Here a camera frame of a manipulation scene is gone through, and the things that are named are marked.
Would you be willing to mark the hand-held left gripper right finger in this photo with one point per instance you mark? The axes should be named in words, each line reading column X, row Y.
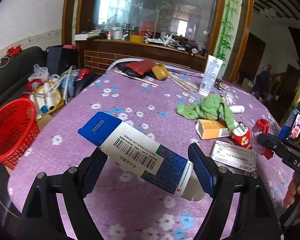
column 202, row 170

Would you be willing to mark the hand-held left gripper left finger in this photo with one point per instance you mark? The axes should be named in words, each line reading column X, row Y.
column 90, row 175

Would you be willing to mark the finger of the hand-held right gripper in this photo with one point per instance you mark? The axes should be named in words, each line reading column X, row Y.
column 273, row 145

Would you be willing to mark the red plastic wrapper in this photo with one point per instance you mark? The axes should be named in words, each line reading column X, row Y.
column 262, row 127

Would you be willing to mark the red white snack packet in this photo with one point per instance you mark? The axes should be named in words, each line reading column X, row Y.
column 242, row 136

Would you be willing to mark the orange cardboard box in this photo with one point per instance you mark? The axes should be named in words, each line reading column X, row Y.
column 212, row 130

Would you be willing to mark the blue white medicine box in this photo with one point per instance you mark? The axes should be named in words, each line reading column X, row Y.
column 140, row 145

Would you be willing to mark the green cloth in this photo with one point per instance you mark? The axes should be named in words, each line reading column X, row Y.
column 210, row 107

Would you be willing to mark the red plastic basket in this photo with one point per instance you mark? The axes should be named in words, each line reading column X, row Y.
column 13, row 127

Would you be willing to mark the person's right hand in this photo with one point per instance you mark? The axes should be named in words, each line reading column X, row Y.
column 293, row 192

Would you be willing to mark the smartphone on blue stand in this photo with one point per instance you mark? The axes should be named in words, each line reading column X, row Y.
column 297, row 127

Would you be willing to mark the flat white medicine box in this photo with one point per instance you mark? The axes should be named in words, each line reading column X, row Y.
column 233, row 155

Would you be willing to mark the small white bottle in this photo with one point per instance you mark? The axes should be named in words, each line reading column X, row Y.
column 237, row 109

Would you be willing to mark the crumpled white tissue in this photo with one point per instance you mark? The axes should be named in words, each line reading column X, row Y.
column 228, row 97

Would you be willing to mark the brown cardboard box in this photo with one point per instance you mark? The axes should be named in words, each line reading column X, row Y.
column 43, row 121

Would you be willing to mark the purple floral tablecloth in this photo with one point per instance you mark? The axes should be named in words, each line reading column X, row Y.
column 130, row 100

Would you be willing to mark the yellow tray of white rolls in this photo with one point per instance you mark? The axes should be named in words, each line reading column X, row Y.
column 48, row 100

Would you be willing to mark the bundle of wooden chopsticks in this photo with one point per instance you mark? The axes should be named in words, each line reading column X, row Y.
column 183, row 83

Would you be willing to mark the white cream tube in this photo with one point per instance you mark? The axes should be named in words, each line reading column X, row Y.
column 211, row 75

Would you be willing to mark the colourful printed bag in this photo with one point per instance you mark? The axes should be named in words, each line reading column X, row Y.
column 77, row 74

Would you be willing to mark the pair of wooden chopsticks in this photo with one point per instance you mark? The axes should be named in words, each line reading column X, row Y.
column 137, row 78

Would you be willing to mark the black pouch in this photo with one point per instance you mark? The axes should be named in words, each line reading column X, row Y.
column 121, row 67

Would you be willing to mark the clear plastic bag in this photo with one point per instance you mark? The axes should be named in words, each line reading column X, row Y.
column 41, row 71

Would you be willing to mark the red pouch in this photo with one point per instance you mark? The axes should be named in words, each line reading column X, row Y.
column 140, row 67

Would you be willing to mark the dark blue paper bag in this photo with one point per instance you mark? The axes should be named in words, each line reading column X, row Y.
column 61, row 58

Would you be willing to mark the black leather sofa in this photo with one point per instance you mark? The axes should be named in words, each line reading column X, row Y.
column 12, row 77

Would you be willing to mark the bamboo painted panel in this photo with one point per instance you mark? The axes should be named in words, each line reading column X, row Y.
column 228, row 22

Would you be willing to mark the wooden cabinet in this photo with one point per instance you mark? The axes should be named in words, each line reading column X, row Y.
column 140, row 51

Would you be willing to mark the assorted bottles and boxes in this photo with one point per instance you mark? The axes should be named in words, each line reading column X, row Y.
column 150, row 37

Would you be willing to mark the red knot ornament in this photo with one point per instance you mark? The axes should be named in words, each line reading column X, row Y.
column 13, row 50

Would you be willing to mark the large wall mirror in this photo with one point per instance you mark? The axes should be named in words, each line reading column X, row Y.
column 145, row 7

